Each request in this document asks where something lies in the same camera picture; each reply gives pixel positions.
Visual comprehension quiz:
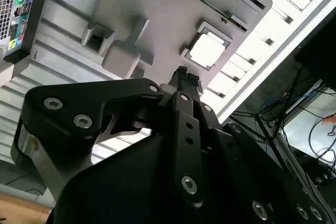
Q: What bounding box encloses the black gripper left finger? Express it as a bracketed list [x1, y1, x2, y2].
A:
[10, 66, 207, 209]

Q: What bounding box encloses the silver square CPU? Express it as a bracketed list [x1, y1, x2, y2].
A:
[187, 31, 232, 68]

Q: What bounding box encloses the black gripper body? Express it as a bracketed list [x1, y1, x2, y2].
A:
[48, 126, 254, 224]

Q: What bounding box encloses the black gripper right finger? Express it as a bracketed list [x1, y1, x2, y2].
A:
[186, 73, 333, 224]

